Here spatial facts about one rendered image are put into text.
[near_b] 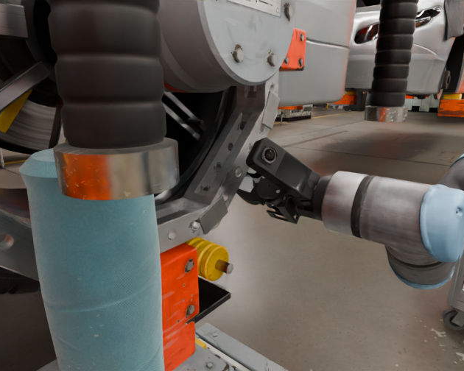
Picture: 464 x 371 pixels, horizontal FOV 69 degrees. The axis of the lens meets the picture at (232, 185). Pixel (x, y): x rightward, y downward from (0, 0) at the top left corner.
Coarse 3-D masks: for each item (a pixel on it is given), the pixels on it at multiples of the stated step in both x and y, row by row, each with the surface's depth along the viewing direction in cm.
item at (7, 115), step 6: (30, 90) 46; (24, 96) 46; (18, 102) 45; (6, 108) 44; (12, 108) 45; (18, 108) 46; (0, 114) 44; (6, 114) 44; (12, 114) 45; (0, 120) 44; (6, 120) 45; (12, 120) 45; (0, 126) 44; (6, 126) 45
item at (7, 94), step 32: (32, 0) 36; (0, 32) 34; (32, 32) 37; (32, 64) 38; (0, 96) 35; (192, 96) 64; (224, 96) 60; (192, 128) 58; (192, 160) 57; (0, 192) 51; (160, 192) 53
